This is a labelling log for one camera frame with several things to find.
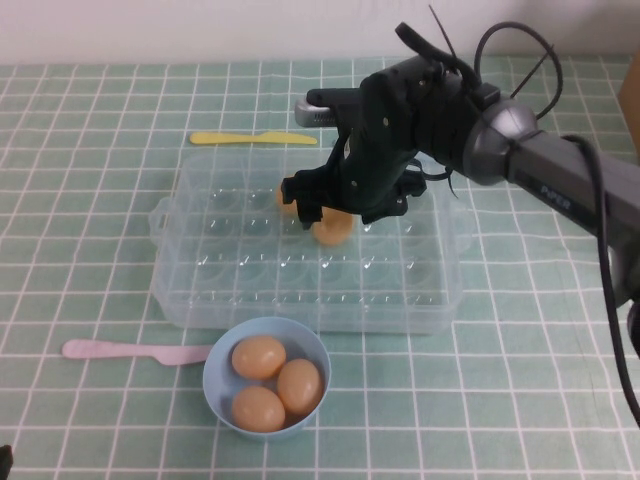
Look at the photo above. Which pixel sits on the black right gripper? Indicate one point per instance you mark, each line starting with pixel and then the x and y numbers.
pixel 380 140

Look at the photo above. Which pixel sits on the tan egg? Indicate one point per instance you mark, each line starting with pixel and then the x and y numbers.
pixel 279 199
pixel 257 409
pixel 299 386
pixel 332 233
pixel 258 356

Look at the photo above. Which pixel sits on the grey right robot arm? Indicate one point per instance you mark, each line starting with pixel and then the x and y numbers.
pixel 550 175

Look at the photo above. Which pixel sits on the clear plastic egg box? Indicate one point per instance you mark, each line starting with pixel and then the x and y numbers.
pixel 225 280

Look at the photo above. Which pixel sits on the brown box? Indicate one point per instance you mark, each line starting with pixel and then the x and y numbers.
pixel 631 110

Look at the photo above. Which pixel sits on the yellow plastic knife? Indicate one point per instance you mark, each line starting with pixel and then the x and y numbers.
pixel 225 138

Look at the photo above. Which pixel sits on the black zip tie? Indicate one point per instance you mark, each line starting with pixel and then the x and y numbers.
pixel 442 32

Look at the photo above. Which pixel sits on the light blue bowl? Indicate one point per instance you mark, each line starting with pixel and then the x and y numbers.
pixel 212 385

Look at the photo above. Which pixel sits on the green checked tablecloth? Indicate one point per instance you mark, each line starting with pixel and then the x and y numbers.
pixel 75 225

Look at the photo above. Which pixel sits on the pink plastic knife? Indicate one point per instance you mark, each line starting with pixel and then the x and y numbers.
pixel 110 349

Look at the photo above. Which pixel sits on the black object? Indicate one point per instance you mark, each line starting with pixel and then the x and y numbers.
pixel 5 462

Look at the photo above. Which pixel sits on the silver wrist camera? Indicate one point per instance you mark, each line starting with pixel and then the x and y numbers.
pixel 312 117

